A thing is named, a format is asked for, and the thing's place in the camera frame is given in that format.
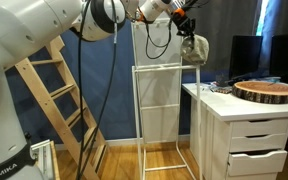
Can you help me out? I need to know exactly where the bluish grey curtain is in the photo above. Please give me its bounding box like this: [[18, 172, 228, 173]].
[[262, 0, 288, 79]]

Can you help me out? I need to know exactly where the white shallow desk drawer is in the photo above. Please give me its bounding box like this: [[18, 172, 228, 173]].
[[230, 118, 288, 138]]

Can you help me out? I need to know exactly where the large black monitor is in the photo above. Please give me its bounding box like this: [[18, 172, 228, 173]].
[[269, 31, 288, 85]]

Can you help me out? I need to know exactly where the round wood slice with bark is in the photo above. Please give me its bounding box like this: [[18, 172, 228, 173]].
[[231, 80, 288, 105]]

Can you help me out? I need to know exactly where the wooden board edge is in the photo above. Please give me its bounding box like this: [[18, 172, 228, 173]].
[[49, 140, 61, 180]]

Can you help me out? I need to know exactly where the white deep desk drawer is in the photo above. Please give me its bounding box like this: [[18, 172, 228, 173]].
[[227, 149, 288, 177]]

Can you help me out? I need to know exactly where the dark patterned desk item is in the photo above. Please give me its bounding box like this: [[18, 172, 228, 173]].
[[210, 84, 234, 95]]

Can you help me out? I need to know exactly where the small black monitor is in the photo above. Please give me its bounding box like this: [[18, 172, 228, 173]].
[[228, 35, 264, 83]]

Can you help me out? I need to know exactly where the long black arm cable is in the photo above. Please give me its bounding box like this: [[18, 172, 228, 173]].
[[76, 0, 119, 180]]

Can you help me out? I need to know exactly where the white medium desk drawer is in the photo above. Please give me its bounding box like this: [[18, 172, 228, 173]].
[[229, 133, 288, 153]]

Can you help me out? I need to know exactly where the light wooden ladder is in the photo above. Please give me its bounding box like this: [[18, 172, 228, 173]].
[[14, 34, 108, 180]]

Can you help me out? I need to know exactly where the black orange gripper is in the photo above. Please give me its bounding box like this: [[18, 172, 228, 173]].
[[171, 7, 197, 38]]

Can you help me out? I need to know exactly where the beige cap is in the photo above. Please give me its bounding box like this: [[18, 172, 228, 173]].
[[180, 34, 210, 66]]

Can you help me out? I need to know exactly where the dark small desk cup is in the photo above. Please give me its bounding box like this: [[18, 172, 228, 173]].
[[216, 73, 230, 88]]

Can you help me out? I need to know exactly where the aluminium frame profile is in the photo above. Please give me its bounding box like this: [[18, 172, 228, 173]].
[[29, 139, 56, 180]]

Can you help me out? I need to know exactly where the white metal clothes rack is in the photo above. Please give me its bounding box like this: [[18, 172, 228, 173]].
[[130, 18, 203, 180]]

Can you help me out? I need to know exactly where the white desk with drawers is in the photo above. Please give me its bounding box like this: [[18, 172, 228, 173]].
[[181, 81, 288, 180]]

